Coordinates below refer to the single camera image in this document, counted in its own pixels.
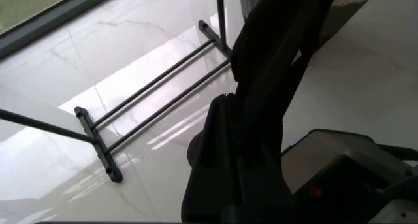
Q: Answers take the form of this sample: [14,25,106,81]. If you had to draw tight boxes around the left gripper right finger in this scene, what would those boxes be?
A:
[234,152,295,224]

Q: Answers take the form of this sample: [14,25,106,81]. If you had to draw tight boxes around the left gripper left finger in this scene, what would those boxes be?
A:
[181,93,240,224]

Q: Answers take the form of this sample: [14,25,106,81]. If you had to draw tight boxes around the black garment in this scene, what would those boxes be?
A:
[186,0,340,172]

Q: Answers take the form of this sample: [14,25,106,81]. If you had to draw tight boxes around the black clothes rack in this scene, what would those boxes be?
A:
[0,0,233,184]

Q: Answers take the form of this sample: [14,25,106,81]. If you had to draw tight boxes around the window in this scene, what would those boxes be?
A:
[0,0,127,61]

